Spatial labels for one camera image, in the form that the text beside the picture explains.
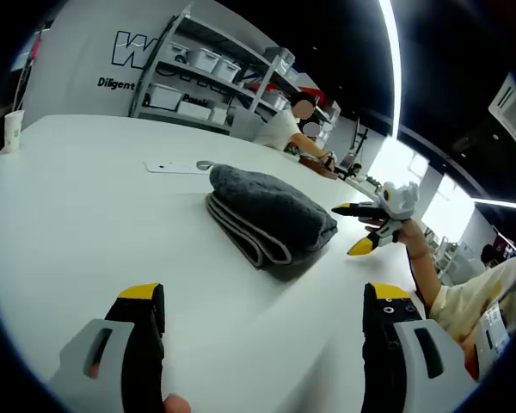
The pink cloth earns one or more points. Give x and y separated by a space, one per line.
35 47

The grey metal shelf rack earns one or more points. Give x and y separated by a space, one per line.
258 92

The grey plastic box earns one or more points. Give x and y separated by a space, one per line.
247 125

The white paper cup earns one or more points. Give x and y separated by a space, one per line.
14 131

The white rack stand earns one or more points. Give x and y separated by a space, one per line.
23 81

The person's right hand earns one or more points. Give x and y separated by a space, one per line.
413 236

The ceiling light strip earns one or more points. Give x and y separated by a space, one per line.
393 64

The small grey loop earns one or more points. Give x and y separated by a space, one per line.
204 164

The white chest-worn device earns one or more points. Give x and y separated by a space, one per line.
492 340

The person's left hand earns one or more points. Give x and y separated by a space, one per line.
177 404

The grey towel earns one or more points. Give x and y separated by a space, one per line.
266 202

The ceiling air conditioner unit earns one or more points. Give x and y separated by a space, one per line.
509 105

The wooden box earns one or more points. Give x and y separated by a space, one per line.
320 168

